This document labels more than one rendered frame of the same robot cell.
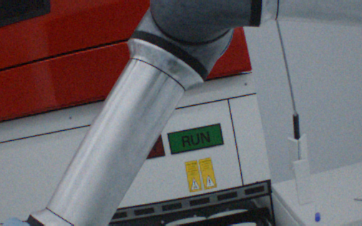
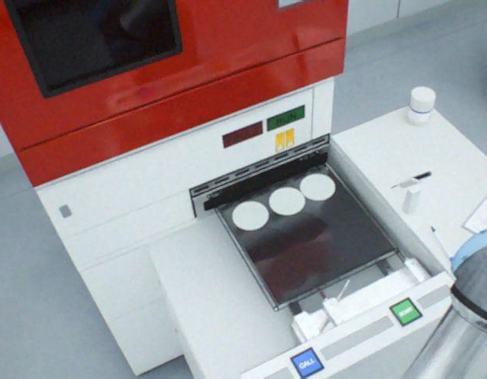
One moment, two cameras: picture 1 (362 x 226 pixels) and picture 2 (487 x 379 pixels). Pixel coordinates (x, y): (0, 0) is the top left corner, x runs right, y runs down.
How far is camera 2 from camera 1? 1.34 m
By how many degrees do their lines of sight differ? 49
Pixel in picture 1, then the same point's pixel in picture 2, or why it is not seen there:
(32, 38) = (163, 78)
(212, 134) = (298, 113)
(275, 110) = not seen: outside the picture
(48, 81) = (181, 112)
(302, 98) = not seen: outside the picture
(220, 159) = (300, 126)
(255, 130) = (327, 103)
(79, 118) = not seen: hidden behind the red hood
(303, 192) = (412, 207)
